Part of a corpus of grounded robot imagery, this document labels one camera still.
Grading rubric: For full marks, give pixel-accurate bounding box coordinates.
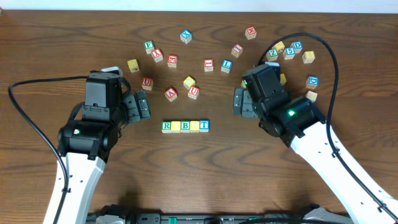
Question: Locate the blue T block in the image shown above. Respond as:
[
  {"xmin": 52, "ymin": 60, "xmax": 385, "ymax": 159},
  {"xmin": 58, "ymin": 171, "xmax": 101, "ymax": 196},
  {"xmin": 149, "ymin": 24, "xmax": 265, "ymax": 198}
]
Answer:
[{"xmin": 200, "ymin": 119, "xmax": 210, "ymax": 133}]

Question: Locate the red I block centre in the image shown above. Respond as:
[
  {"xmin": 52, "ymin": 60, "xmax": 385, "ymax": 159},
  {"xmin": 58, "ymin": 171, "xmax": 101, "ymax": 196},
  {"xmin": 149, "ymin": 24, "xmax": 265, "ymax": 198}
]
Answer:
[{"xmin": 203, "ymin": 58, "xmax": 214, "ymax": 72}]

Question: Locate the red u block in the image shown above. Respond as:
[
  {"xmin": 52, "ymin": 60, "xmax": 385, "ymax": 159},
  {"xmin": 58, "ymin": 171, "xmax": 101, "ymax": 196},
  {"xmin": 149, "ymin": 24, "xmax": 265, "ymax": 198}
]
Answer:
[
  {"xmin": 187, "ymin": 86, "xmax": 200, "ymax": 100},
  {"xmin": 142, "ymin": 77, "xmax": 154, "ymax": 90}
]

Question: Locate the red E block top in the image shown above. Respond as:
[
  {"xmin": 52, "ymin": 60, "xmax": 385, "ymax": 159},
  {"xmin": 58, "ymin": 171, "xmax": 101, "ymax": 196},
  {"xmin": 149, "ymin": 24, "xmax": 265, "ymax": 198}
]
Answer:
[{"xmin": 245, "ymin": 26, "xmax": 257, "ymax": 40}]

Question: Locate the blue D block right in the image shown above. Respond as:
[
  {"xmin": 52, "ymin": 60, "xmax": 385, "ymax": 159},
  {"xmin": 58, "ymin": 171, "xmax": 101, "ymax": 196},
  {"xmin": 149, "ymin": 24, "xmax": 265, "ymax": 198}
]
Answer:
[{"xmin": 306, "ymin": 75, "xmax": 319, "ymax": 90}]

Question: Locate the red U block centre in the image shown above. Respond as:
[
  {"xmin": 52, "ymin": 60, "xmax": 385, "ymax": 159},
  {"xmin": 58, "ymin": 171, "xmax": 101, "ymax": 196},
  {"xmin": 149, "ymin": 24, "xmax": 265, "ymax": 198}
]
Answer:
[{"xmin": 187, "ymin": 86, "xmax": 200, "ymax": 100}]

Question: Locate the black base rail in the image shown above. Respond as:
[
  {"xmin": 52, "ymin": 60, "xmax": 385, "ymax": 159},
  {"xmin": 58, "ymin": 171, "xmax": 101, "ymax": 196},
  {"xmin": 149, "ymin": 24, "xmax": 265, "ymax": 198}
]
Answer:
[{"xmin": 86, "ymin": 204, "xmax": 353, "ymax": 224}]

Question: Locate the red U block left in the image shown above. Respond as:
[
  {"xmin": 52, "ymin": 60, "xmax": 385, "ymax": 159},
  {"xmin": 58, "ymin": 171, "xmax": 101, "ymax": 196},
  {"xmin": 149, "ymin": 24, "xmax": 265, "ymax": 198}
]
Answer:
[{"xmin": 142, "ymin": 77, "xmax": 154, "ymax": 90}]

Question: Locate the right black cable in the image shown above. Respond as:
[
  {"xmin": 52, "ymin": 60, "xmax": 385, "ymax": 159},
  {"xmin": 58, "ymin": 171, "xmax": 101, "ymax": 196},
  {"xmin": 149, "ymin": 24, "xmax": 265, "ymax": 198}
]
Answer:
[{"xmin": 257, "ymin": 32, "xmax": 398, "ymax": 222}]

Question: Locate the black cable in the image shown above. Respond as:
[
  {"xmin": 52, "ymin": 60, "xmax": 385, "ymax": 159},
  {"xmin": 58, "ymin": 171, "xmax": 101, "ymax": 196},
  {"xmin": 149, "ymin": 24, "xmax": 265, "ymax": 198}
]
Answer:
[
  {"xmin": 7, "ymin": 75, "xmax": 90, "ymax": 224},
  {"xmin": 257, "ymin": 32, "xmax": 398, "ymax": 222}
]

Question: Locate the red i block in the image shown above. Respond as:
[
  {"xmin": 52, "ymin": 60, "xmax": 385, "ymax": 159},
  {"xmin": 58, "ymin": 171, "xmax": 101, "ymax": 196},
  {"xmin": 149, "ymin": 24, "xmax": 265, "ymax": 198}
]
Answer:
[
  {"xmin": 203, "ymin": 58, "xmax": 214, "ymax": 72},
  {"xmin": 231, "ymin": 44, "xmax": 244, "ymax": 58}
]

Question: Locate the red A block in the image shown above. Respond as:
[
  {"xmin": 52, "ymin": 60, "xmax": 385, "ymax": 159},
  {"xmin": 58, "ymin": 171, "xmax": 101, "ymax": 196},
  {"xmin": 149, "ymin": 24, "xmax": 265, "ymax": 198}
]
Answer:
[{"xmin": 165, "ymin": 87, "xmax": 178, "ymax": 102}]

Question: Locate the yellow 8 block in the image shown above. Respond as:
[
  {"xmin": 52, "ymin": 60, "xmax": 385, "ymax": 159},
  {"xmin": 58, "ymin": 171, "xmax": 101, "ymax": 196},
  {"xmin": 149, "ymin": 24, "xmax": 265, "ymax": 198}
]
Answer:
[{"xmin": 302, "ymin": 51, "xmax": 315, "ymax": 63}]

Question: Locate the red X block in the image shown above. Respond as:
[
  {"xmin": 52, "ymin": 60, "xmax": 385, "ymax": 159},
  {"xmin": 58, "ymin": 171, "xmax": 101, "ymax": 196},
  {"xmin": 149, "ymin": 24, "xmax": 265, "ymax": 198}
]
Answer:
[{"xmin": 151, "ymin": 49, "xmax": 164, "ymax": 63}]

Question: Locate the left black cable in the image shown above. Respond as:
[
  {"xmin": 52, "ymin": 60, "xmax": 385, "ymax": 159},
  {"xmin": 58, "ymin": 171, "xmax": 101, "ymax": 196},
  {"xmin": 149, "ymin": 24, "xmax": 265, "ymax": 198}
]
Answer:
[{"xmin": 7, "ymin": 75, "xmax": 90, "ymax": 224}]

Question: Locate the blue L block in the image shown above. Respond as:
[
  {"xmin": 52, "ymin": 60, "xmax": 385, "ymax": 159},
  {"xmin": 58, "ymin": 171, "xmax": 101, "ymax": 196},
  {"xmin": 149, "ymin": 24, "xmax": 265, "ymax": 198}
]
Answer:
[{"xmin": 221, "ymin": 59, "xmax": 233, "ymax": 73}]

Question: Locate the red E block left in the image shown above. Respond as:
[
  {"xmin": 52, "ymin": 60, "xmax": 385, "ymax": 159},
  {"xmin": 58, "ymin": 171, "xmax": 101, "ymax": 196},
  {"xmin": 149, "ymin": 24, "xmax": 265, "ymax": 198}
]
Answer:
[{"xmin": 167, "ymin": 55, "xmax": 178, "ymax": 68}]

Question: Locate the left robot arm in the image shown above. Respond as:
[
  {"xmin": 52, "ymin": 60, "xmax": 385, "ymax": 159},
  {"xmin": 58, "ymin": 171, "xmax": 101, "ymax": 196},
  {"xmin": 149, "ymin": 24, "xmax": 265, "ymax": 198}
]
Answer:
[{"xmin": 44, "ymin": 67, "xmax": 150, "ymax": 223}]

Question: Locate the red I block upper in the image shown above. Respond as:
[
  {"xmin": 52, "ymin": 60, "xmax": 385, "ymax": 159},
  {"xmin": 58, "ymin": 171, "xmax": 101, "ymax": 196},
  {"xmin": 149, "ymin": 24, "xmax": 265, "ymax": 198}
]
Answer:
[{"xmin": 231, "ymin": 44, "xmax": 244, "ymax": 58}]

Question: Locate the green R block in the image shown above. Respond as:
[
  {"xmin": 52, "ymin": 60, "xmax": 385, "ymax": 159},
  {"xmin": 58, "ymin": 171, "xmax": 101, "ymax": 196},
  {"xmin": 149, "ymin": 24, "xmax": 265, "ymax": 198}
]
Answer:
[{"xmin": 161, "ymin": 121, "xmax": 172, "ymax": 133}]

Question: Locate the blue 5 block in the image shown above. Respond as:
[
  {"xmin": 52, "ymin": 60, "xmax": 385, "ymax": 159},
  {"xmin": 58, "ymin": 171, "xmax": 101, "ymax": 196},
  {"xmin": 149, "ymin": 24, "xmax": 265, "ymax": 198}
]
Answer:
[{"xmin": 283, "ymin": 47, "xmax": 295, "ymax": 60}]

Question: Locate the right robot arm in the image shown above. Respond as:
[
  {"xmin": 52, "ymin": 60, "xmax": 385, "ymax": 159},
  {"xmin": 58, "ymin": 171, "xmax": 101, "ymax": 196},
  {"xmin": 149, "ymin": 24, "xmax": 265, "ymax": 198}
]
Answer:
[{"xmin": 242, "ymin": 63, "xmax": 397, "ymax": 223}]

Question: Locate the blue d block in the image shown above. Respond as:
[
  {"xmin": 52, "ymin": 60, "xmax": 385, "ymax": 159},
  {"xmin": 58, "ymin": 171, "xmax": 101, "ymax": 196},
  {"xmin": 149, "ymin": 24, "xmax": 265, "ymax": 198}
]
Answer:
[
  {"xmin": 290, "ymin": 40, "xmax": 303, "ymax": 54},
  {"xmin": 306, "ymin": 75, "xmax": 319, "ymax": 90}
]

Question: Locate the white green Z block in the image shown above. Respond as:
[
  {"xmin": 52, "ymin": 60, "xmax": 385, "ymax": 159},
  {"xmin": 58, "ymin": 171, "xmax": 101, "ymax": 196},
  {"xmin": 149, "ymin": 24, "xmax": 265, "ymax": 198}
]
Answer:
[{"xmin": 305, "ymin": 91, "xmax": 318, "ymax": 102}]

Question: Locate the blue X block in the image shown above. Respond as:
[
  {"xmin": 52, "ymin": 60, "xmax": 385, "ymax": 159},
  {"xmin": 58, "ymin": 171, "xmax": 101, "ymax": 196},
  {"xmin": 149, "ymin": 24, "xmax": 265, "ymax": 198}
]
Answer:
[{"xmin": 180, "ymin": 30, "xmax": 192, "ymax": 44}]

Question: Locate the green B block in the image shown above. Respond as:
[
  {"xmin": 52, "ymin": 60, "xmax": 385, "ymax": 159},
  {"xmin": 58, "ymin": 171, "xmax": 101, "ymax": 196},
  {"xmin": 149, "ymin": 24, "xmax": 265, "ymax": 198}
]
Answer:
[{"xmin": 180, "ymin": 121, "xmax": 190, "ymax": 133}]

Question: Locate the red e block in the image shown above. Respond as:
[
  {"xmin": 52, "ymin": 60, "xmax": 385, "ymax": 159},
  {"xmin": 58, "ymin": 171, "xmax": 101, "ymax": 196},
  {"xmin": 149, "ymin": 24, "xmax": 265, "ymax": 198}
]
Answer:
[
  {"xmin": 167, "ymin": 55, "xmax": 178, "ymax": 68},
  {"xmin": 245, "ymin": 26, "xmax": 257, "ymax": 40}
]

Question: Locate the blue D block upper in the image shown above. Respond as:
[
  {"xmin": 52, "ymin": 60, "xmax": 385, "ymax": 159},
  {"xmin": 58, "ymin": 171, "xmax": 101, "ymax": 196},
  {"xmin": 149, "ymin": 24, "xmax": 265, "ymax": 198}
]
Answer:
[{"xmin": 290, "ymin": 40, "xmax": 303, "ymax": 54}]

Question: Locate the green F block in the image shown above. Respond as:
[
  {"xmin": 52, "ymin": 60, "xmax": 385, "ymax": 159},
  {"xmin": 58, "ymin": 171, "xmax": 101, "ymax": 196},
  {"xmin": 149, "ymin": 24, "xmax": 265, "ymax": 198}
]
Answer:
[{"xmin": 144, "ymin": 40, "xmax": 155, "ymax": 54}]

